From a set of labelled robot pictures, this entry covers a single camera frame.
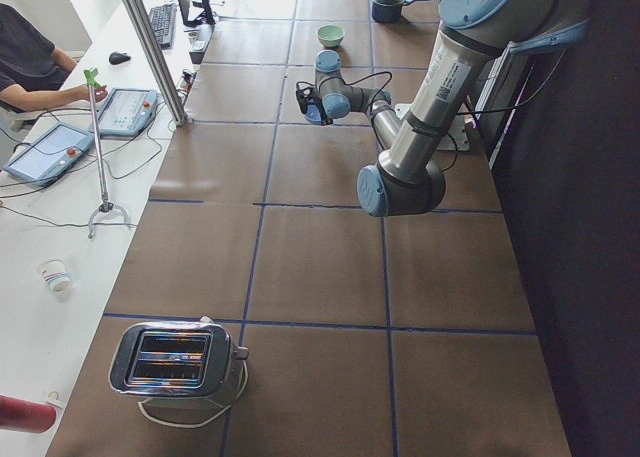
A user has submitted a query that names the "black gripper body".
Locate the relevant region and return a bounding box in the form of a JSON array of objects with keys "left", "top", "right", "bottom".
[{"left": 313, "top": 90, "right": 328, "bottom": 123}]

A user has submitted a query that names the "green bowl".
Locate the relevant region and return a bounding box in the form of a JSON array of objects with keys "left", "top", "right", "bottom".
[{"left": 316, "top": 24, "right": 345, "bottom": 48}]

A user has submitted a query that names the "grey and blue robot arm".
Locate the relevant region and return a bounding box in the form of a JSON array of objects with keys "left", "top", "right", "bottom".
[{"left": 296, "top": 0, "right": 590, "bottom": 217}]

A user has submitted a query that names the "blue saucepan with lid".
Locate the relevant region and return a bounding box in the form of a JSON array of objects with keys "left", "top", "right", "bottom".
[{"left": 371, "top": 0, "right": 436, "bottom": 23}]

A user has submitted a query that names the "black monitor stand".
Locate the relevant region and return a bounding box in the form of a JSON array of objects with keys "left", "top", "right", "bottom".
[{"left": 177, "top": 0, "right": 215, "bottom": 28}]

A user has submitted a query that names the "black keyboard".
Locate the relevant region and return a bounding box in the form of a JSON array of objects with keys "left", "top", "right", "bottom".
[{"left": 148, "top": 4, "right": 177, "bottom": 49}]

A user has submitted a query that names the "far teach pendant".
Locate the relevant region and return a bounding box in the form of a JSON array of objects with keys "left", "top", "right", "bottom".
[{"left": 97, "top": 88, "right": 158, "bottom": 140}]

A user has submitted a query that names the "teach pendant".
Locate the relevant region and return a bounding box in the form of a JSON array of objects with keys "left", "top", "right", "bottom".
[
  {"left": 97, "top": 88, "right": 158, "bottom": 140},
  {"left": 3, "top": 122, "right": 93, "bottom": 187}
]

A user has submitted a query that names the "black computer mouse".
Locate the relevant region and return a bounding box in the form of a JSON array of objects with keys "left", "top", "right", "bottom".
[{"left": 108, "top": 52, "right": 131, "bottom": 65}]

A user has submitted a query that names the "metal reacher grabber tool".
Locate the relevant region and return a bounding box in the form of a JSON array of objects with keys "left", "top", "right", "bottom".
[{"left": 83, "top": 67, "right": 132, "bottom": 240}]

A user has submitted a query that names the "near teach pendant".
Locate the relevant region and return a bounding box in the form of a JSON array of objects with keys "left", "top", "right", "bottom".
[{"left": 3, "top": 122, "right": 93, "bottom": 187}]

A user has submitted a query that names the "seated person in black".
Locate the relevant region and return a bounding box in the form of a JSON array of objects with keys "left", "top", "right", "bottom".
[{"left": 1, "top": 4, "right": 90, "bottom": 112}]

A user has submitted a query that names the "silver toaster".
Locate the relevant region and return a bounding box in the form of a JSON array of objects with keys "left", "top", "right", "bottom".
[{"left": 109, "top": 321, "right": 249, "bottom": 405}]

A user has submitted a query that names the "paper cup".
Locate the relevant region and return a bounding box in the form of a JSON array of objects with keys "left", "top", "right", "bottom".
[{"left": 37, "top": 259, "right": 71, "bottom": 292}]

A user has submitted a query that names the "red cylinder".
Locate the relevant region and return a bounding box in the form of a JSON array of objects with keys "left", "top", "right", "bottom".
[{"left": 0, "top": 396, "right": 57, "bottom": 433}]

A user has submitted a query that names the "aluminium frame post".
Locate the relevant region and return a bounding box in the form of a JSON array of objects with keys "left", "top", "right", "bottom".
[{"left": 122, "top": 0, "right": 187, "bottom": 127}]

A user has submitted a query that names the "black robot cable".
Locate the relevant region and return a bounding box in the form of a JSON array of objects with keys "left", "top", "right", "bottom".
[{"left": 294, "top": 70, "right": 532, "bottom": 171}]

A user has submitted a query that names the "white toaster cable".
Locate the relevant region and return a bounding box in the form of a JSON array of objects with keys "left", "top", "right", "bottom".
[{"left": 137, "top": 364, "right": 250, "bottom": 430}]

